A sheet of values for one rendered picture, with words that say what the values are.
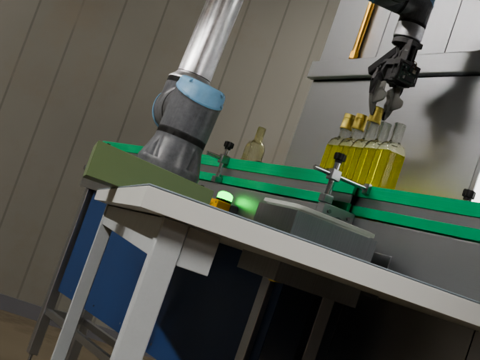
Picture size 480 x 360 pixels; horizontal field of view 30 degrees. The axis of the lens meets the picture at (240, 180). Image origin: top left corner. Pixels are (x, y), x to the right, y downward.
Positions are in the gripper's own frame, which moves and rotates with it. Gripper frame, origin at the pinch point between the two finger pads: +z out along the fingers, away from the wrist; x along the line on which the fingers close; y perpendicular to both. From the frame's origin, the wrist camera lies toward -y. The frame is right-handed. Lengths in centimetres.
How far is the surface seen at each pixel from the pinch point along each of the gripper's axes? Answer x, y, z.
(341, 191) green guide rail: -6.6, 5.7, 23.4
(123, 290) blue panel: -12, -89, 71
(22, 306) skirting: 21, -289, 112
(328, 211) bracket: -14.6, 14.6, 30.3
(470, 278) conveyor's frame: -7, 59, 36
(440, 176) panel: 11.5, 18.2, 12.2
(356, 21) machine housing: 16, -50, -36
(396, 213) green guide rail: -4.8, 27.2, 26.2
